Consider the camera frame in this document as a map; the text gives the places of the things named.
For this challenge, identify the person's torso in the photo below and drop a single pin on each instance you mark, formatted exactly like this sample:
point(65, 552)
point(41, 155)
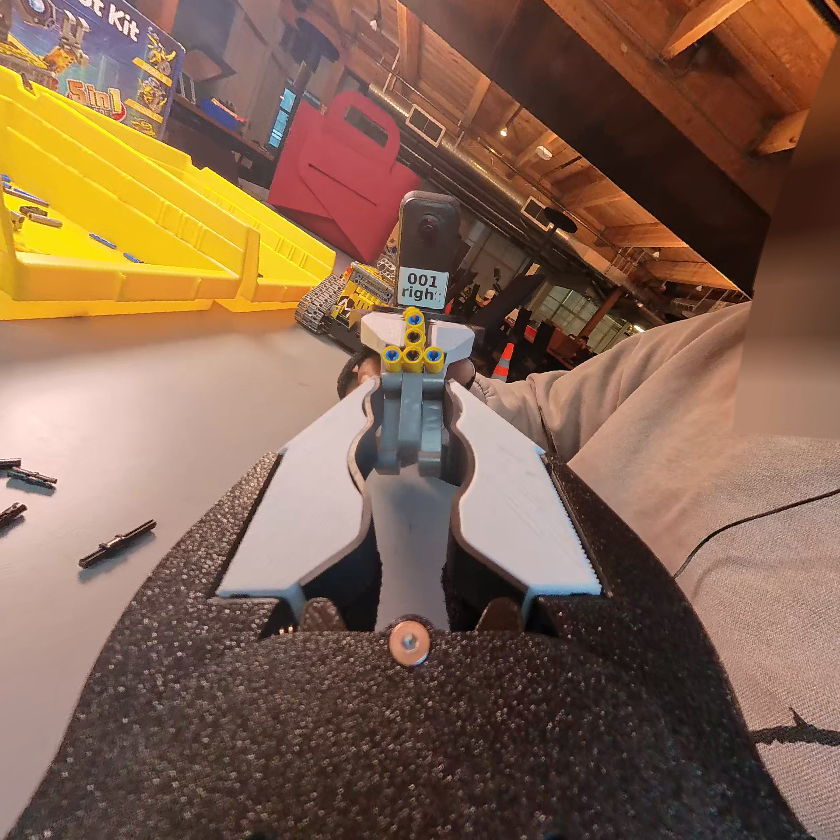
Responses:
point(735, 551)

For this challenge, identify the yellow plastic bin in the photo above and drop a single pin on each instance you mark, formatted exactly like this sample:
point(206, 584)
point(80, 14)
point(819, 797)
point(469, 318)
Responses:
point(282, 269)
point(118, 250)

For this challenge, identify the grey desk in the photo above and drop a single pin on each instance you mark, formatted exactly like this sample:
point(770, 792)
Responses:
point(158, 394)

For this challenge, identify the robot kit box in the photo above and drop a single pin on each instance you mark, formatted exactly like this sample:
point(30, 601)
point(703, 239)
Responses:
point(92, 59)

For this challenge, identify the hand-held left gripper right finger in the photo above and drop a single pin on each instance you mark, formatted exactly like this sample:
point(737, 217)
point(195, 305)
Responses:
point(525, 525)

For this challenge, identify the grey ceiling vent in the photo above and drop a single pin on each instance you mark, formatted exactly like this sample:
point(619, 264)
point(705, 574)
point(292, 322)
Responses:
point(538, 210)

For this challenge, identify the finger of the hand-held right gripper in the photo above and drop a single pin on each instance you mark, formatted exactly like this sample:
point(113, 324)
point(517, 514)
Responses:
point(457, 339)
point(381, 331)

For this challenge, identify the yellow building block assembly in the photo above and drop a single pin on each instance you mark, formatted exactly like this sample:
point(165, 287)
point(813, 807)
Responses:
point(414, 361)

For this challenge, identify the blue grey pieces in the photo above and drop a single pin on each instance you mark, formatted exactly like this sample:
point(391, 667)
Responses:
point(40, 217)

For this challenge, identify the yellow toy robot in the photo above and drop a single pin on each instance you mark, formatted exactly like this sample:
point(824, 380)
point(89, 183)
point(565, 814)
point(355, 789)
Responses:
point(344, 295)

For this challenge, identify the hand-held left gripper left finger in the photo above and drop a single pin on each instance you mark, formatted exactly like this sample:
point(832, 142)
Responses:
point(295, 525)

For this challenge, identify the pile of black red pieces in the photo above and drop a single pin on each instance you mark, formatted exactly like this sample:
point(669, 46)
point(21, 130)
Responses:
point(112, 542)

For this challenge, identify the person's right forearm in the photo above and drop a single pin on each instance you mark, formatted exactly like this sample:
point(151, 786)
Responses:
point(591, 381)

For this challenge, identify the orange traffic cone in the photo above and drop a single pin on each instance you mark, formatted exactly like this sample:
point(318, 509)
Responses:
point(503, 364)

